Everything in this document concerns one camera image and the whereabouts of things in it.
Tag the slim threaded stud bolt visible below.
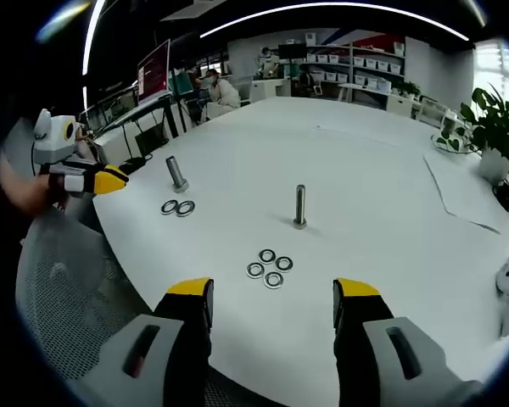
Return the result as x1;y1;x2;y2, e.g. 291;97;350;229
292;184;309;231

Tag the person's left hand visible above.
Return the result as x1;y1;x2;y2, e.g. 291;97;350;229
0;160;65;219

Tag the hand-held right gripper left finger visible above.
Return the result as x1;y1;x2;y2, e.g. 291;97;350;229
74;277;215;407

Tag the thick threaded stud bolt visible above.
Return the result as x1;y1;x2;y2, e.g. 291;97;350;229
165;155;191;194

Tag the long ceiling light strip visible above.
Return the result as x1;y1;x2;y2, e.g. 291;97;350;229
199;1;471;42

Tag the large green potted plant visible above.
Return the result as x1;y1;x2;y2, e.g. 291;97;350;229
458;86;509;184

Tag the small green shelf plant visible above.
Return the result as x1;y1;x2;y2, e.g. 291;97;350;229
394;80;422;101

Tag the computer monitor with red screen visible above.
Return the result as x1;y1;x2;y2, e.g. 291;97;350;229
136;38;172;106

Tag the small plant in glass vessel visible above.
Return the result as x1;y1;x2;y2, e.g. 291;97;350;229
430;120;473;154

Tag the small black object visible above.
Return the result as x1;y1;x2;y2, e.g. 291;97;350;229
490;179;509;212

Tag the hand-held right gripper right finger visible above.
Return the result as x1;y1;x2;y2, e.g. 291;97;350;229
333;277;484;407

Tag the shelf with white bins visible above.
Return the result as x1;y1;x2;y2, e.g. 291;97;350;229
304;32;407;93

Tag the grey mesh office chair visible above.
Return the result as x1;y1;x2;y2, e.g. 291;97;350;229
15;205;156;385

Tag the short ceiling light strip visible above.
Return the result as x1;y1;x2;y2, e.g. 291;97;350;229
81;0;108;76

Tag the white side desk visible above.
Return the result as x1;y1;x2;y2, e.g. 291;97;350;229
79;92;176;167

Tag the white paper sheet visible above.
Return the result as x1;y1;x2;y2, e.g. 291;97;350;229
422;148;502;235

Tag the black wall screen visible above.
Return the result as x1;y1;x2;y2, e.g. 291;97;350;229
277;42;308;61

